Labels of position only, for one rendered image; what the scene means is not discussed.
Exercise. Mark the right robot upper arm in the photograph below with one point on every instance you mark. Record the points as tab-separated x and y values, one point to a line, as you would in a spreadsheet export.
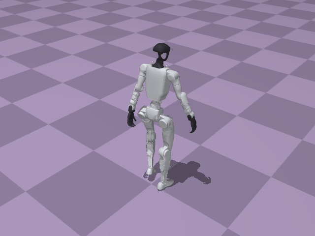
173	76

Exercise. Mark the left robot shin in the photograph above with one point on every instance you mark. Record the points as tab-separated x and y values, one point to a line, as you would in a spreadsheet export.
150	148

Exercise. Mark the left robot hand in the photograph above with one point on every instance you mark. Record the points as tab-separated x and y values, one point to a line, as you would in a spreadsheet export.
130	117

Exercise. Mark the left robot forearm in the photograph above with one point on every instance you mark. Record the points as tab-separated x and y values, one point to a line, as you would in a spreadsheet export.
134	99

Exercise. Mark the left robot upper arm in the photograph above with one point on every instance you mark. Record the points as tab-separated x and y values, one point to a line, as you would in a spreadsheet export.
141	78

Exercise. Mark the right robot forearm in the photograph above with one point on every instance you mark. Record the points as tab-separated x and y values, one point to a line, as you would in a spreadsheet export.
185	104

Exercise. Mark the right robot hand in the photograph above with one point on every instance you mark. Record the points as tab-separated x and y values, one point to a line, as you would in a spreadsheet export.
193	123

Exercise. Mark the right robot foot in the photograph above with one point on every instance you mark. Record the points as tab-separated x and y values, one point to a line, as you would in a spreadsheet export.
161	185

